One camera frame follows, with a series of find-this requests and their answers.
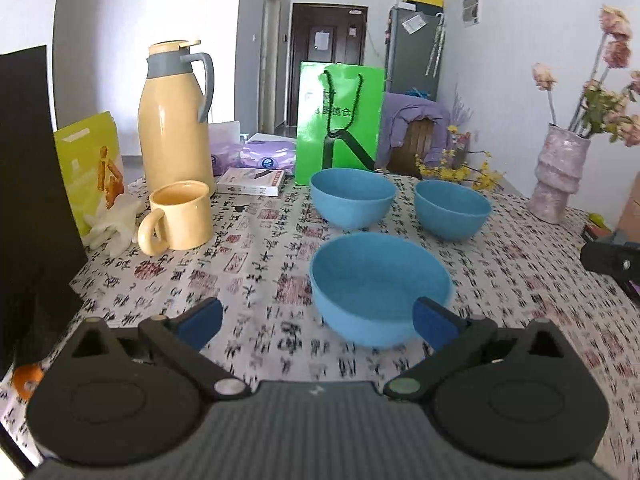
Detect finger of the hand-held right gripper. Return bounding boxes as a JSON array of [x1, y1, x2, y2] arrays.
[[580, 241, 640, 283]]

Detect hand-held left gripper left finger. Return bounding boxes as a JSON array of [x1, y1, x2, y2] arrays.
[[70, 296, 253, 402]]

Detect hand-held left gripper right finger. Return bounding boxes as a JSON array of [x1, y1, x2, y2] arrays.
[[382, 296, 568, 402]]

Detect blue bowl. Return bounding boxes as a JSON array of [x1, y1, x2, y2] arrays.
[[309, 232, 453, 350], [310, 167, 397, 229], [414, 180, 493, 242]]

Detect small dark red box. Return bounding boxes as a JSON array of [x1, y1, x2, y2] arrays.
[[582, 212, 613, 241]]

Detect printed tablecloth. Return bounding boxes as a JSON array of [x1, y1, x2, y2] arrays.
[[0, 170, 640, 471]]

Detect pink textured vase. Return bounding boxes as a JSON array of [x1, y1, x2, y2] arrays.
[[527, 123, 592, 225]]

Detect yellow mug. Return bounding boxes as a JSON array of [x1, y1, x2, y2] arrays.
[[137, 180, 213, 257]]

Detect white flat box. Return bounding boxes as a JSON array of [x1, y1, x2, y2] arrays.
[[216, 167, 287, 197]]

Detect yellow flower branches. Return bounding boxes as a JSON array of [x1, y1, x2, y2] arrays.
[[415, 125, 506, 192]]

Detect purple tissue pack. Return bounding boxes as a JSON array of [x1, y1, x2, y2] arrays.
[[240, 133, 299, 171], [207, 121, 243, 177]]

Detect wooden chair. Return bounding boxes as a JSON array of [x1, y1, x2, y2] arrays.
[[387, 120, 441, 178]]

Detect small orange object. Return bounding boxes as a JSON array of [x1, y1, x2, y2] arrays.
[[11, 364, 45, 401]]

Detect yellow thermos jug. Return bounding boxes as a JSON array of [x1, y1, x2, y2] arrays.
[[137, 39, 217, 196]]

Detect yellow-green snack bag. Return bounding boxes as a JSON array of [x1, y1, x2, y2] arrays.
[[54, 111, 126, 238]]

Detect dried pink rose bouquet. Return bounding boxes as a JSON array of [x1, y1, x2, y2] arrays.
[[531, 5, 640, 148]]

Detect purple padded jacket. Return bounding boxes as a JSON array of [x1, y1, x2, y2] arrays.
[[375, 92, 453, 163]]

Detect dried lavender sprigs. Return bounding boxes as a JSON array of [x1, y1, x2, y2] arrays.
[[450, 85, 473, 133]]

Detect black flat panel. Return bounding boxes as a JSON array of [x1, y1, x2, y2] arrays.
[[0, 45, 90, 376]]

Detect green paper bag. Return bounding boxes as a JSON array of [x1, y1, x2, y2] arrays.
[[294, 61, 387, 186]]

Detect grey refrigerator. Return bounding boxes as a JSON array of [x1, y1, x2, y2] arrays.
[[385, 4, 447, 103]]

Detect glass panel door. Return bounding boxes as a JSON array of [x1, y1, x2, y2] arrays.
[[260, 0, 282, 136]]

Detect dark brown door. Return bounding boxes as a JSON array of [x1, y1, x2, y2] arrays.
[[291, 2, 368, 128]]

